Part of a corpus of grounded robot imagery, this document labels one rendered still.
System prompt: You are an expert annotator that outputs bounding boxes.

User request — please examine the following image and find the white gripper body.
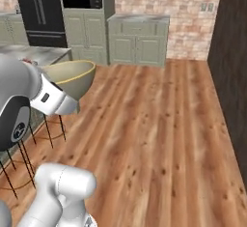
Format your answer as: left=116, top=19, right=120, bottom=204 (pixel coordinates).
left=53, top=90, right=80, bottom=117

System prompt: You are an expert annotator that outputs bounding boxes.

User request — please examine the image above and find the beige bowl with yellow rim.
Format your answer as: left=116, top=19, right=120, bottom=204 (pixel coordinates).
left=41, top=59, right=97, bottom=102

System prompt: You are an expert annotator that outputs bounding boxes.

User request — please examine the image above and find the dining counter with steel top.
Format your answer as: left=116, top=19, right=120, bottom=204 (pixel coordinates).
left=0, top=44, right=81, bottom=165

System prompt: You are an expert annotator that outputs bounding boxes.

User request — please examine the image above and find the small red item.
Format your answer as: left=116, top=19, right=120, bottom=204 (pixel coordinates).
left=20, top=58, right=39, bottom=67

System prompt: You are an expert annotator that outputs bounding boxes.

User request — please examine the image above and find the tall grey-green cupboard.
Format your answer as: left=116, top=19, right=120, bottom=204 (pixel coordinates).
left=57, top=0, right=116, bottom=67

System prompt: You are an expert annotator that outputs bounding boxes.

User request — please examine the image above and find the grey-green base cupboard run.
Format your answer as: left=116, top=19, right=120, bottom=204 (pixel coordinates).
left=107, top=14, right=171, bottom=68
left=0, top=11, right=30, bottom=47

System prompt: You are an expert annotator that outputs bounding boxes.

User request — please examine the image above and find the black fridge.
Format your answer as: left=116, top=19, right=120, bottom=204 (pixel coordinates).
left=13, top=0, right=69, bottom=49

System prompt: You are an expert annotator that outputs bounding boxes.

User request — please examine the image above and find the black wire bar stool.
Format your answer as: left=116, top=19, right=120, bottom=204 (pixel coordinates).
left=0, top=139, right=37, bottom=200
left=28, top=112, right=68, bottom=150

